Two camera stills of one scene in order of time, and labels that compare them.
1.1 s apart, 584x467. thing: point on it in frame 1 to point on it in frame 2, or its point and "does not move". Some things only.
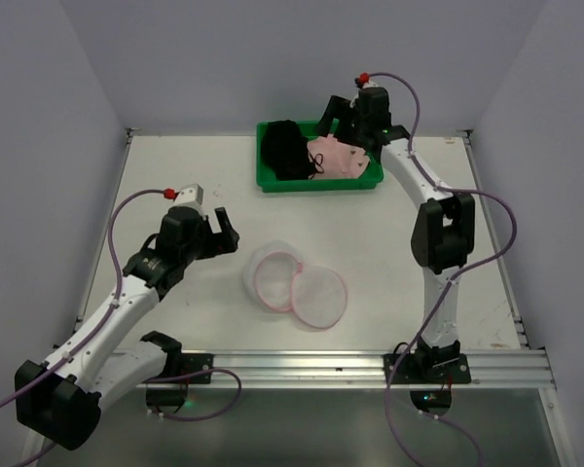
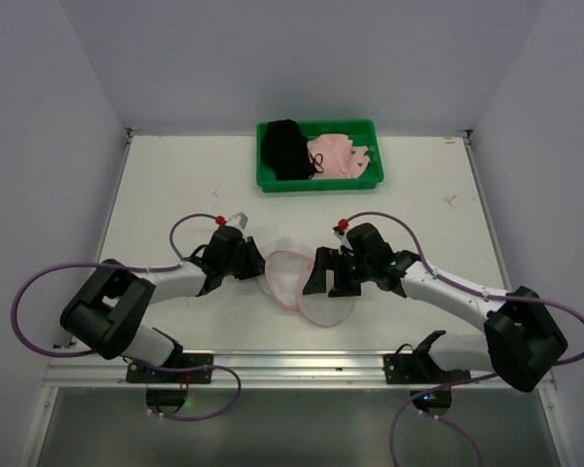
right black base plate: [428, 369] does not move
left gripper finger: [225, 225] to [254, 253]
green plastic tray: [268, 181] does not move
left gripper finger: [228, 243] to [254, 269]
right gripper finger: [335, 109] to [327, 258]
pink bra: [331, 159] does not move
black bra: [285, 151] does not move
